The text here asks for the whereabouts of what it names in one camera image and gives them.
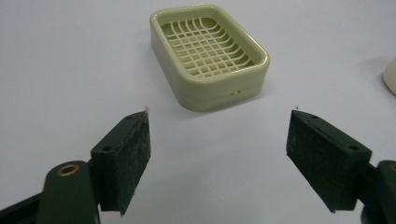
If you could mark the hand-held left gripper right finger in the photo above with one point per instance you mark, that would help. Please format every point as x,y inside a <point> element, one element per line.
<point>327,161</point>

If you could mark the cream white soap bar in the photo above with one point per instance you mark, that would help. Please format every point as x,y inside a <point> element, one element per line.
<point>390,77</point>

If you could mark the pale green soap dish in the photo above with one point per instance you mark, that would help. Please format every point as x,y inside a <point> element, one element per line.
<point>205,67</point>

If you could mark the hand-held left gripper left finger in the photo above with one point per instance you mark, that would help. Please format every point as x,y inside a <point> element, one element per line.
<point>120,161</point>

